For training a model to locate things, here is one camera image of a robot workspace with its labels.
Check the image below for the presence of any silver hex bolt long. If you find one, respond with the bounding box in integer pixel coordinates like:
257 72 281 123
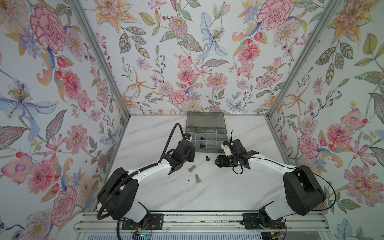
195 174 201 183

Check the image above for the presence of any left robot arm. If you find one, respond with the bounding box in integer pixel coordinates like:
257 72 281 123
97 140 196 225

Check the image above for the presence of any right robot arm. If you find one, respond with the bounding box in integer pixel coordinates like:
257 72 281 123
215 140 326 224

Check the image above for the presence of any grey plastic organizer box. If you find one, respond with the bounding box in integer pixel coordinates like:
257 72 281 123
186 112 228 153

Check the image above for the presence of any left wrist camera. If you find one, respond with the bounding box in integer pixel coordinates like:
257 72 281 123
184 133 193 141

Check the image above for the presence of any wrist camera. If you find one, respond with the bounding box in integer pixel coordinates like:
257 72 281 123
184 133 193 141
221 142 233 157

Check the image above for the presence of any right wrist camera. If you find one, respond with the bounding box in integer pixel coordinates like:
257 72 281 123
221 142 233 157

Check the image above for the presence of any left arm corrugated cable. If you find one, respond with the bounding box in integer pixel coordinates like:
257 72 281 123
95 122 185 221

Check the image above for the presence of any right aluminium corner post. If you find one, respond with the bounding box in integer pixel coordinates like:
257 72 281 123
266 0 339 120

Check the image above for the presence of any aluminium corner post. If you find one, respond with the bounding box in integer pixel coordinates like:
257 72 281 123
266 0 339 120
69 0 131 120

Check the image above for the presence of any aluminium mounting rail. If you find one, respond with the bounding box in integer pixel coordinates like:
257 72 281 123
73 211 331 234

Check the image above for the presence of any left aluminium corner post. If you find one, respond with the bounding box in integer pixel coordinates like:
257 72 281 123
69 0 131 120

